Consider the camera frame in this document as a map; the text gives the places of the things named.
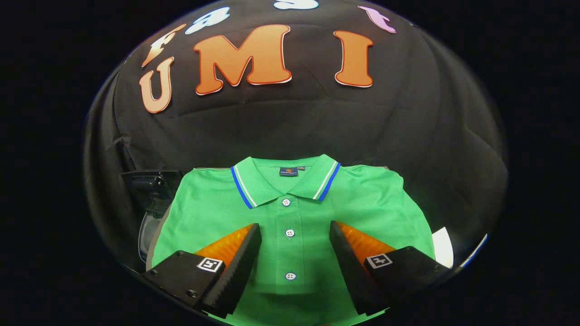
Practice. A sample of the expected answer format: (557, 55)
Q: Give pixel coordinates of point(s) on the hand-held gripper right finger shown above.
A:
(351, 271)

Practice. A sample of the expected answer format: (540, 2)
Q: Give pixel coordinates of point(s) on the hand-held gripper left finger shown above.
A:
(235, 276)

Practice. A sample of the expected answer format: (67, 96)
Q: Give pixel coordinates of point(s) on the green polo shirt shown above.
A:
(362, 203)

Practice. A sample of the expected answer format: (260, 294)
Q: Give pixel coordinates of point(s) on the black backdrop cloth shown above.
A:
(294, 127)

